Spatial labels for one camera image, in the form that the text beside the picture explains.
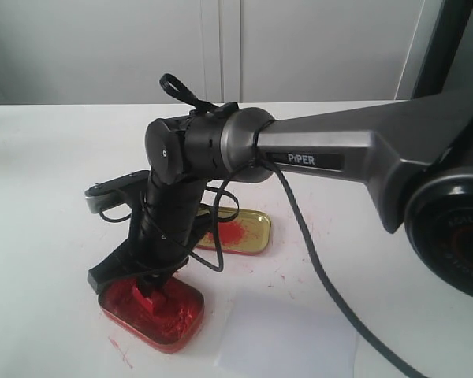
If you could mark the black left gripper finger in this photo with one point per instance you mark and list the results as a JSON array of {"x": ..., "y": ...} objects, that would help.
[{"x": 116, "y": 266}]

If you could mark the white cabinet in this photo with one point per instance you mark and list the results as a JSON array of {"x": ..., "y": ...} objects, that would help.
[{"x": 86, "y": 52}]

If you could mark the red ink tin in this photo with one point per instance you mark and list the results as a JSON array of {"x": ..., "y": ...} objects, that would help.
[{"x": 166, "y": 319}]

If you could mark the red stamp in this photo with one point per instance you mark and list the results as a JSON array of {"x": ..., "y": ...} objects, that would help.
[{"x": 153, "y": 305}]

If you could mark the white paper sheet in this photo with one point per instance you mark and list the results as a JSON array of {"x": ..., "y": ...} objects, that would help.
[{"x": 267, "y": 337}]

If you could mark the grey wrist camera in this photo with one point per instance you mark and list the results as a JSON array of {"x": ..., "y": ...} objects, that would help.
[{"x": 107, "y": 195}]

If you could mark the dark vertical post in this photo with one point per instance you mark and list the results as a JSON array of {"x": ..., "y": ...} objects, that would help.
[{"x": 447, "y": 34}]

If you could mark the gold tin lid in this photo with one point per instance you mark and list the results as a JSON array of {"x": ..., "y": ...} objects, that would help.
[{"x": 247, "y": 234}]

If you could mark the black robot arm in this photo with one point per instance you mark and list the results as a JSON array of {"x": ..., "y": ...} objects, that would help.
[{"x": 415, "y": 159}]

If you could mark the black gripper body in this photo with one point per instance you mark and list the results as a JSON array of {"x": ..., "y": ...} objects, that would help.
[{"x": 162, "y": 219}]

